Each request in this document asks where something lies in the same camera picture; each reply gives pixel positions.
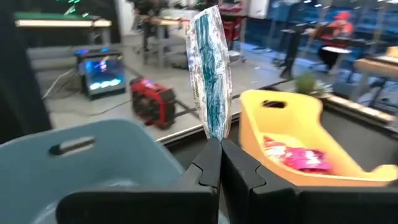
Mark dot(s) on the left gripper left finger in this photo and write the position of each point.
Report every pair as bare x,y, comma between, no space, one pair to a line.
155,208

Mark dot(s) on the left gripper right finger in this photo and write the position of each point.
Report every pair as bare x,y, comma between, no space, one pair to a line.
311,205

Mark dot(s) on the purple candy packet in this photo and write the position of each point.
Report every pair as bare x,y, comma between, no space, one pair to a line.
308,160

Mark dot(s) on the red candy packet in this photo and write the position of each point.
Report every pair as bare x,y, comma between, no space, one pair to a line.
275,149

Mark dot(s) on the yellow plastic bin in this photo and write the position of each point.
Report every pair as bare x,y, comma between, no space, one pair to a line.
289,124

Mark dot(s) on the blue twisted candy stick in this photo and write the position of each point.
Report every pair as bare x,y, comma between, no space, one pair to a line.
211,77

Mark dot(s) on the blue plastic bin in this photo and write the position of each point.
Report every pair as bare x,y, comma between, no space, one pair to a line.
93,174

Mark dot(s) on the red and black toolbox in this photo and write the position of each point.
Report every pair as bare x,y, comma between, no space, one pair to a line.
152,102

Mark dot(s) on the small potted succulent plant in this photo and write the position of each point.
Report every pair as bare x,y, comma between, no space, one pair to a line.
308,84

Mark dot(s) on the black box with lit screen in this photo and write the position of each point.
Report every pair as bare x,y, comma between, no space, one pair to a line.
102,76

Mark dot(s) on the black stand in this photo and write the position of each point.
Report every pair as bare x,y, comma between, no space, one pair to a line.
292,53

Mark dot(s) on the person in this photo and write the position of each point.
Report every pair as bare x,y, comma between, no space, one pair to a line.
337,34

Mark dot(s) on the black divider panel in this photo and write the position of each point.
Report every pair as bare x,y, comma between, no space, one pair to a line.
18,77

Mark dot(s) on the wooden table with green top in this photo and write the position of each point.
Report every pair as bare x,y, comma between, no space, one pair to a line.
62,22

